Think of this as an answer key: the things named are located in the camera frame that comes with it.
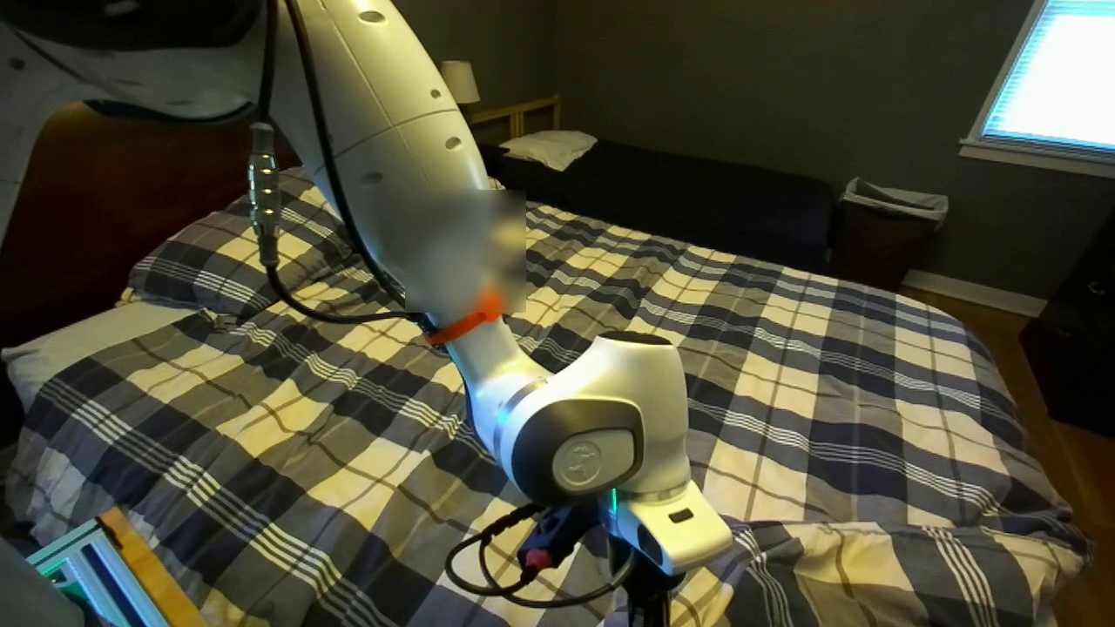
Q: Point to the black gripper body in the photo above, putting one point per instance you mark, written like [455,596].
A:
[654,596]

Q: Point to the plaid bed covers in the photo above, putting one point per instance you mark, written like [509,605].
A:
[814,370]

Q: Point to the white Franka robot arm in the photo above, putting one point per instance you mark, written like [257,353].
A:
[405,151]

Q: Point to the dark daybed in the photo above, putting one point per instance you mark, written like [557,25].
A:
[685,195]

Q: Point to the dark hamper with grey tray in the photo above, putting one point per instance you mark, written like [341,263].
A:
[888,227]

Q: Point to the black dresser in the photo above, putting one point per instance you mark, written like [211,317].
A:
[1074,335]

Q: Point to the white shade table lamp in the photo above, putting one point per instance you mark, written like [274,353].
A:
[461,80]

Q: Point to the white bed sheet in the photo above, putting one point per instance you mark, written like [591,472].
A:
[81,341]

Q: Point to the bright window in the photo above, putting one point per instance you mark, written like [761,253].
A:
[1058,73]

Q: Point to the brown wooden headboard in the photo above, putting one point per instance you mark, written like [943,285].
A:
[107,210]

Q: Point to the light wooden bed frame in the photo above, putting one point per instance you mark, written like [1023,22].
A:
[518,115]

